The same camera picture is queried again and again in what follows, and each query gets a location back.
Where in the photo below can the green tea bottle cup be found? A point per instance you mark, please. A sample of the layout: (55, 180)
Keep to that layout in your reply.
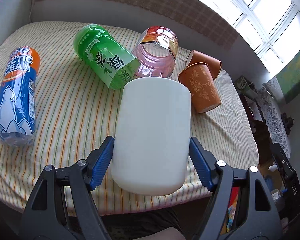
(111, 62)

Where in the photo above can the brown paper cup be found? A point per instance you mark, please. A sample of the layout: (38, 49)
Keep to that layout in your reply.
(198, 79)
(214, 65)

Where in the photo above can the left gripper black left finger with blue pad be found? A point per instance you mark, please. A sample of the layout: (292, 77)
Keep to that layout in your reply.
(61, 205)

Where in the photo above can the blue Arctic Ocean bottle cup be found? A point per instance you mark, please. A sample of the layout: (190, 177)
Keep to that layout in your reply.
(17, 105)

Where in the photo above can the near brown paper cup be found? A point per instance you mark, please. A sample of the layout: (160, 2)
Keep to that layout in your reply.
(198, 79)

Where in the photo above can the white lace cloth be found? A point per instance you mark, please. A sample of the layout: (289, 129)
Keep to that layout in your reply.
(272, 115)

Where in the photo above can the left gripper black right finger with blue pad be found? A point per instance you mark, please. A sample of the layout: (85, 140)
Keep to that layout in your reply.
(256, 216)

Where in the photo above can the white plastic cup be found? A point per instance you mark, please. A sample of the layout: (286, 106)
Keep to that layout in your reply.
(152, 137)

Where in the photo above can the black equipment at right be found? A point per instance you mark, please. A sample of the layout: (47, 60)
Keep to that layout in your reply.
(288, 200)

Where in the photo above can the far brown paper cup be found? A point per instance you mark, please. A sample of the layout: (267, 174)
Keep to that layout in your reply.
(214, 65)

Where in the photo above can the striped yellow table cloth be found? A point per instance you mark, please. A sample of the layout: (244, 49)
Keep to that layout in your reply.
(75, 111)

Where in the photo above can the pink clear bottle cup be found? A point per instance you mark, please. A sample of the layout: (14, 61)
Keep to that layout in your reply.
(156, 50)

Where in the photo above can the white window frame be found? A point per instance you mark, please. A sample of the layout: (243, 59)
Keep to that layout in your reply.
(270, 27)

